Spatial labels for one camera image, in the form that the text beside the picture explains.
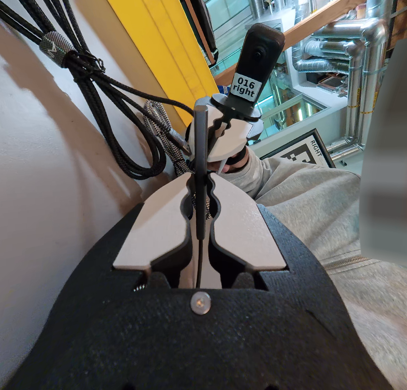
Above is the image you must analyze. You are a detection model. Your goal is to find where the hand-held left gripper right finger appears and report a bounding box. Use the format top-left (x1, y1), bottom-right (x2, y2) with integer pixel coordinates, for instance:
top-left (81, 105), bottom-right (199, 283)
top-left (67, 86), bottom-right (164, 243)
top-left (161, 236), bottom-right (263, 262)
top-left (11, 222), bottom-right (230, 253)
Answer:
top-left (207, 173), bottom-right (287, 273)

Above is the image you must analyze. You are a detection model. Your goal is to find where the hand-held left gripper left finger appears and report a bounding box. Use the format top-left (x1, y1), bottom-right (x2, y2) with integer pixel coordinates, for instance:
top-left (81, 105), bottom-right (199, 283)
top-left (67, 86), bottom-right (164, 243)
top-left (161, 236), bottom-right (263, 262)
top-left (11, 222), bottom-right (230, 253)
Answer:
top-left (113, 173), bottom-right (194, 272)

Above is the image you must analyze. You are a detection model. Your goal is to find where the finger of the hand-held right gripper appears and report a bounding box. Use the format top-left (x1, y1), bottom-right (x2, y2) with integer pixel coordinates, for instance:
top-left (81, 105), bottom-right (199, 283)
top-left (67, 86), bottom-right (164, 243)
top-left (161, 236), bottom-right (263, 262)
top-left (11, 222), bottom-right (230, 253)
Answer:
top-left (208, 109), bottom-right (230, 135)
top-left (208, 122), bottom-right (255, 161)

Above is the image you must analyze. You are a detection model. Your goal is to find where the dark grey usb hub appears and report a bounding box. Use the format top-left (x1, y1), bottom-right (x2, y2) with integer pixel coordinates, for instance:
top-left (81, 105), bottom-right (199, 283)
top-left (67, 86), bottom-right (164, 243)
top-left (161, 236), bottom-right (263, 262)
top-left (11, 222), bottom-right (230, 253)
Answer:
top-left (192, 106), bottom-right (211, 289)

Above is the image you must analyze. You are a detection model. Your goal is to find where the black white braided cable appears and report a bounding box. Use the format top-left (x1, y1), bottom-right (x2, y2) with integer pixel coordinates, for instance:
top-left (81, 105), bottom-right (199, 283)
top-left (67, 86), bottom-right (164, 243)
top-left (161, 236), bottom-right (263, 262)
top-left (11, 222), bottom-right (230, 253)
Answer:
top-left (142, 100), bottom-right (210, 220)

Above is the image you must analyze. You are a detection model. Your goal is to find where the yellow plastic box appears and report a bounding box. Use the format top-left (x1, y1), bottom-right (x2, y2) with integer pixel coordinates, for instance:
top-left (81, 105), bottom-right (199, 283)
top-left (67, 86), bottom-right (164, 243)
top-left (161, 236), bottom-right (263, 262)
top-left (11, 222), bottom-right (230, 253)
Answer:
top-left (97, 0), bottom-right (220, 126)

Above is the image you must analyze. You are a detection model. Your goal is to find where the person's right forearm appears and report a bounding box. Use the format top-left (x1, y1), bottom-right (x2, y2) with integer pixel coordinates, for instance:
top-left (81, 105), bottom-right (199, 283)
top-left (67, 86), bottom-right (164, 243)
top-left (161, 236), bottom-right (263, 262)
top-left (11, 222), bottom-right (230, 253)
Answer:
top-left (245, 148), bottom-right (361, 266)

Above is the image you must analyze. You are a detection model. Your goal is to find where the white desk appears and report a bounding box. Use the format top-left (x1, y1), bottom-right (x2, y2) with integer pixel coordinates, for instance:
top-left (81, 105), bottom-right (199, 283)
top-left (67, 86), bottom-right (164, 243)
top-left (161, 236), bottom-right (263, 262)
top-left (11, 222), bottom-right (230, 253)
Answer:
top-left (0, 0), bottom-right (223, 390)

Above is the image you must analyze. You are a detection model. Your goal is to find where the person's right hand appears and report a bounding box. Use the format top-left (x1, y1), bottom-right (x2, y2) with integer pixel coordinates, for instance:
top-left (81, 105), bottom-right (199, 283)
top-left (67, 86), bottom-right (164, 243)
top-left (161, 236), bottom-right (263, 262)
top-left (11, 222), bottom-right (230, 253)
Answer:
top-left (219, 160), bottom-right (252, 175)

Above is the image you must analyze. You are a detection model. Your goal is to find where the wooden beam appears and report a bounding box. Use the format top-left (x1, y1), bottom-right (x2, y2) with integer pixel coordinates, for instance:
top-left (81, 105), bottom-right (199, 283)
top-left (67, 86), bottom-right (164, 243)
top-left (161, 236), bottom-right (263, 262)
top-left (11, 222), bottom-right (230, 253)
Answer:
top-left (214, 0), bottom-right (366, 86)

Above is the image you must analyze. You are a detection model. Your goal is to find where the black bag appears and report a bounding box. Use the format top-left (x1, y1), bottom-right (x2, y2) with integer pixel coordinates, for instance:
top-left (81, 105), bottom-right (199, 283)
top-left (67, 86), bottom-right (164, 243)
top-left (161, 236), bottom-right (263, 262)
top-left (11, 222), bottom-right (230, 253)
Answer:
top-left (184, 0), bottom-right (219, 66)

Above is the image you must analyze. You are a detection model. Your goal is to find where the black framed marker sign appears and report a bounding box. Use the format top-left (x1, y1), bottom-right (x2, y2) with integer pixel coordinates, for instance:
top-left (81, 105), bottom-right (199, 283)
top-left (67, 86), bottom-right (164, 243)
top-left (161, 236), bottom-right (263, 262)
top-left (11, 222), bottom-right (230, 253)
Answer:
top-left (260, 128), bottom-right (337, 169)

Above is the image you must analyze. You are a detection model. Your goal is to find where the silver pipe cluster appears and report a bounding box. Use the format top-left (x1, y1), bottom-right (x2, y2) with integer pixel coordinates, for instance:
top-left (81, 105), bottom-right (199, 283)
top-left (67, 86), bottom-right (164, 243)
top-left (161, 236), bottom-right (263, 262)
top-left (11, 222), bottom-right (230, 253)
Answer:
top-left (291, 0), bottom-right (390, 156)

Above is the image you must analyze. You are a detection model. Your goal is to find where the person's grey jacket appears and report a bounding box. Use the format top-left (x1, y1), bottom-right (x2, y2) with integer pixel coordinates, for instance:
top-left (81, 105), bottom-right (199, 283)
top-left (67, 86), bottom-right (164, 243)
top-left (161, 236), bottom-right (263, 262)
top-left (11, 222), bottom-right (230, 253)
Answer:
top-left (324, 256), bottom-right (407, 390)

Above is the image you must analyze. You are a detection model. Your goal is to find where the black braided cable bundle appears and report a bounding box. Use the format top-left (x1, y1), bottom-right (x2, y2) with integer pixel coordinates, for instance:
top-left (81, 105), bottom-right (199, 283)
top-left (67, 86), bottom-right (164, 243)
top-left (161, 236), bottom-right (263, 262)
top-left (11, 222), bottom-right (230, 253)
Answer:
top-left (0, 0), bottom-right (195, 180)

